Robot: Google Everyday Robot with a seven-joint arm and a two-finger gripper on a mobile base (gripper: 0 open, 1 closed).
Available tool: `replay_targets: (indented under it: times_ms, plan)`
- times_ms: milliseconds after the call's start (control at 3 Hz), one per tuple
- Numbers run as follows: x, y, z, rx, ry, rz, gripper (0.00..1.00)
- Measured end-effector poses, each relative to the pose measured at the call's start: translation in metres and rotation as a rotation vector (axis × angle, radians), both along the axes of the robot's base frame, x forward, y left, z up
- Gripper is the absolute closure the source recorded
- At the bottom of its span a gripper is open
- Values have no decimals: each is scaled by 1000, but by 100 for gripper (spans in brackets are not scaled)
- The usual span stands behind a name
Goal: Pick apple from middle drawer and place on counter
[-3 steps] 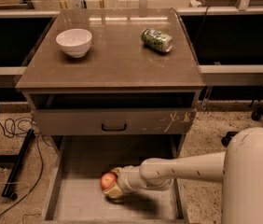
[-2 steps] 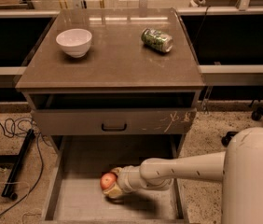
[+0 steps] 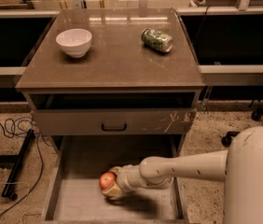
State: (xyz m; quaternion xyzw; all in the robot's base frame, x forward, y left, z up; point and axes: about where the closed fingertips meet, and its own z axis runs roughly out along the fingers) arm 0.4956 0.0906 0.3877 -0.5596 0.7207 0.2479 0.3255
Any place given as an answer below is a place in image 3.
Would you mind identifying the grey drawer cabinet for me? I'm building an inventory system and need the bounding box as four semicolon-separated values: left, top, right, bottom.
16;8;204;148

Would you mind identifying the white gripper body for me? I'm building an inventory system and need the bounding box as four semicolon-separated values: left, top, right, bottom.
117;164;142;192

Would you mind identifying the black office chair base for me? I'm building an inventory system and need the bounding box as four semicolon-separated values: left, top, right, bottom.
220;56;263;147

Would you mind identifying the black table leg with caster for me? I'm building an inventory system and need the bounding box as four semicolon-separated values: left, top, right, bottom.
0;129;35;201

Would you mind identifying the blue cable on floor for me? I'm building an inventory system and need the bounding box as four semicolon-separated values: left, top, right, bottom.
0;77;53;224

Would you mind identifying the top drawer with black handle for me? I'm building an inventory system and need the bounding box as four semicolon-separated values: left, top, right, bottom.
32;108;197;135

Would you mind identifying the red apple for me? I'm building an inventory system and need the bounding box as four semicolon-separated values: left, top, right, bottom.
99;172;116;190

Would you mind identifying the open middle drawer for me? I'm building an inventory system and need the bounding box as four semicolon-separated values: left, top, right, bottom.
42;135;186;224

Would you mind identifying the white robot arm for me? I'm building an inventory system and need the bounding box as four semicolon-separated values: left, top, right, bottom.
99;127;263;224

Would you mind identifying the white ceramic bowl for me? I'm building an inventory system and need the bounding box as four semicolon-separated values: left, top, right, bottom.
56;29;92;58

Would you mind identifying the green soda can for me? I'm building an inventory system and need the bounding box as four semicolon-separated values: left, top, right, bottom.
141;28;173;53

